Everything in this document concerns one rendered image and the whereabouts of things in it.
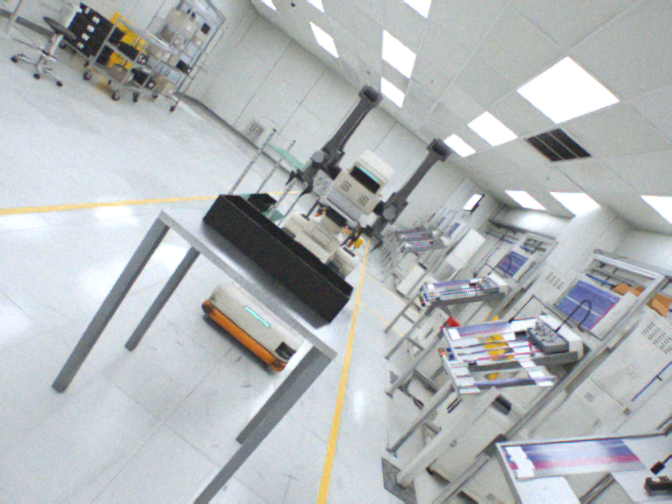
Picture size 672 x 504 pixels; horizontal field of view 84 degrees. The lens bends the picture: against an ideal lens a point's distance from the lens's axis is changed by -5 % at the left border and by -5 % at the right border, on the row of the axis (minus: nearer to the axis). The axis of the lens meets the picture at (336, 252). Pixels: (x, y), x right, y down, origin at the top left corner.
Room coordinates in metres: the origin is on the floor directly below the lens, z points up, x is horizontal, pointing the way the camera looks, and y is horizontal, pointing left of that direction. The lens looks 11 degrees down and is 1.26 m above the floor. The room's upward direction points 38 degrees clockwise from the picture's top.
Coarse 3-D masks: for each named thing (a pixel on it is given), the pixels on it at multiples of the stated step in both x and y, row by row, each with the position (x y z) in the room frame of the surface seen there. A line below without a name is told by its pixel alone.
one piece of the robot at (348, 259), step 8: (296, 216) 2.49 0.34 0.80; (304, 216) 2.60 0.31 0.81; (288, 224) 2.49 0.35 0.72; (296, 224) 2.49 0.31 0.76; (304, 224) 2.49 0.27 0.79; (360, 224) 2.69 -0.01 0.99; (288, 232) 2.50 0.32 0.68; (296, 232) 2.49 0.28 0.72; (360, 240) 2.67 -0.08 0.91; (344, 248) 2.60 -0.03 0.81; (336, 256) 2.48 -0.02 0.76; (344, 256) 2.48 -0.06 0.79; (352, 256) 2.55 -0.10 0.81; (344, 264) 2.48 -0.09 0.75; (352, 264) 2.48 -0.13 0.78; (344, 272) 2.48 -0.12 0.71
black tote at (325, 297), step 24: (216, 216) 1.30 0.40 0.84; (240, 216) 1.30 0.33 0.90; (264, 216) 1.47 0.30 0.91; (240, 240) 1.30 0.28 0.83; (264, 240) 1.30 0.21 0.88; (288, 240) 1.46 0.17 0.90; (264, 264) 1.30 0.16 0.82; (288, 264) 1.29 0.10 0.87; (312, 264) 1.46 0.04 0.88; (288, 288) 1.29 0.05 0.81; (312, 288) 1.29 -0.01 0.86; (336, 288) 1.29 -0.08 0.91; (336, 312) 1.29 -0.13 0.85
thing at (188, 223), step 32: (160, 224) 1.14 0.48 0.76; (192, 224) 1.21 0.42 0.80; (192, 256) 1.55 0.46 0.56; (224, 256) 1.17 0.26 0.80; (128, 288) 1.16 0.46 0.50; (256, 288) 1.13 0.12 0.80; (96, 320) 1.14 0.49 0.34; (288, 320) 1.13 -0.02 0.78; (320, 320) 1.25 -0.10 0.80; (320, 352) 1.16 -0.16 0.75; (64, 384) 1.14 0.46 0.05; (288, 384) 1.53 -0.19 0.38; (256, 416) 1.53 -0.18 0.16; (224, 480) 1.12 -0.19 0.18
